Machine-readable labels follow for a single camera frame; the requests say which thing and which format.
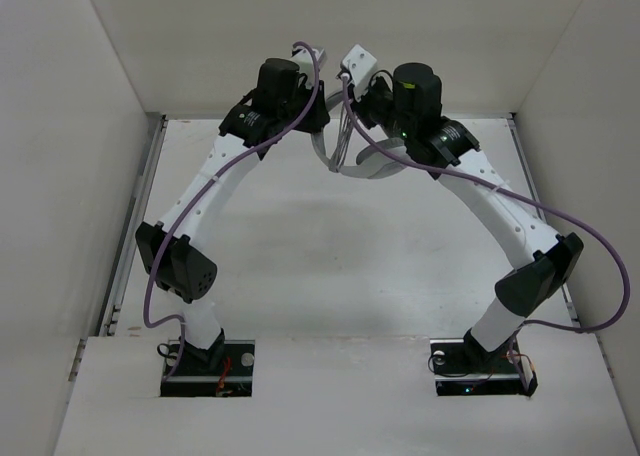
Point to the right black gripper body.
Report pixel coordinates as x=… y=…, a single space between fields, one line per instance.
x=377 y=106

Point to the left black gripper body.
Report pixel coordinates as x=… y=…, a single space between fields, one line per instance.
x=303 y=95

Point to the white grey headphones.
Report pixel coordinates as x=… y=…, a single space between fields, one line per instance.
x=370 y=163

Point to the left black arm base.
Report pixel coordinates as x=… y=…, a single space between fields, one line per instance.
x=231 y=378

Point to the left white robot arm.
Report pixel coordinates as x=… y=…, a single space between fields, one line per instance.
x=173 y=249

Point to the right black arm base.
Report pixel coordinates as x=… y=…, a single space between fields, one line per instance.
x=510 y=372

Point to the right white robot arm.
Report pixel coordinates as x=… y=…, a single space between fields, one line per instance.
x=541 y=258

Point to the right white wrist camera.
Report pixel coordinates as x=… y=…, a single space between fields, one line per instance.
x=359 y=65

